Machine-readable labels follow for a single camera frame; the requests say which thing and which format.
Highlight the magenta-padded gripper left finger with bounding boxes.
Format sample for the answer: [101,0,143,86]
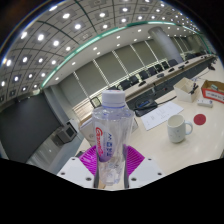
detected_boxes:
[56,145,101,189]

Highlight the white ceramic mug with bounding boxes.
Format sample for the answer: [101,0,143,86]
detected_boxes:
[166,114,194,144]

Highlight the red-sided open cardboard box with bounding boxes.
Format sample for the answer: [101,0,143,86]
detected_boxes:
[200,79,224,105]

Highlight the round ceiling lights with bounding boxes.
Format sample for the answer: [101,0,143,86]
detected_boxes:
[0,0,201,101]

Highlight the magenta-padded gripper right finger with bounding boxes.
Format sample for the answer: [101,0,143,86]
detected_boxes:
[123,143,166,188]

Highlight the clear plastic water bottle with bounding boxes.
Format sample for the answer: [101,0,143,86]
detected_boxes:
[91,89,135,187]

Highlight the black desktop microphone unit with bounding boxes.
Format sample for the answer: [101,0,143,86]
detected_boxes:
[133,99,159,118]

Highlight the grey box monitor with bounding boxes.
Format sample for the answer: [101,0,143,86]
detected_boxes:
[51,121,79,148]

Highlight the long curved conference desk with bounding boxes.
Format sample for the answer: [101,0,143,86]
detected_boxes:
[126,54,221,104]

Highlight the row of black office chairs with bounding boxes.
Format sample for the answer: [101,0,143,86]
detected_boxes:
[89,49,214,109]

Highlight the flat round red coaster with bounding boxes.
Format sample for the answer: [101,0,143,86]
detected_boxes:
[193,113,208,126]

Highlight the white printed paper sheet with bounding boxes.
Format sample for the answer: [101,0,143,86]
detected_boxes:
[140,101,185,132]

